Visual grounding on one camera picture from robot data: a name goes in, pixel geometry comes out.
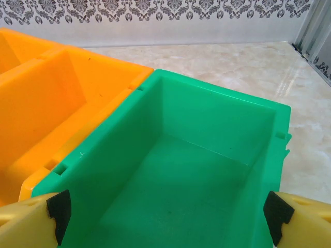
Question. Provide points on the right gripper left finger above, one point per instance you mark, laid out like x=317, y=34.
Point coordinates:
x=23, y=222

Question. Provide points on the green plastic bin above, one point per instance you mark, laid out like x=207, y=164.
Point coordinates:
x=181, y=180

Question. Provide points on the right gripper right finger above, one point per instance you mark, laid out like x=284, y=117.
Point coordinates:
x=307, y=222

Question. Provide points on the orange plastic bin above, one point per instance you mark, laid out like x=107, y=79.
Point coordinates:
x=15, y=44
x=51, y=103

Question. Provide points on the aluminium frame post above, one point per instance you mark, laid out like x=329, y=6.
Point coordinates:
x=314, y=23

